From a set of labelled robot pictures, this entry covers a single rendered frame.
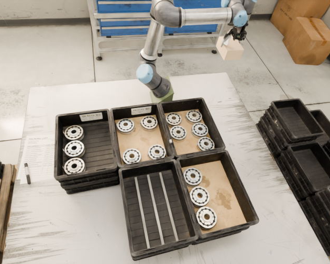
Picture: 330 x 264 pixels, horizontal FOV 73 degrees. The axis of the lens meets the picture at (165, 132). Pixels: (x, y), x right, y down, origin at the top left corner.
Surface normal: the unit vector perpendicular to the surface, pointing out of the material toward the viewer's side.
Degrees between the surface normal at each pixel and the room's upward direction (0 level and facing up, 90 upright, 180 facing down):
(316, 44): 89
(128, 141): 0
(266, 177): 0
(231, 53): 90
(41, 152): 0
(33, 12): 90
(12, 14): 90
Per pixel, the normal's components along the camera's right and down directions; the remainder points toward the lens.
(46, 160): 0.10, -0.58
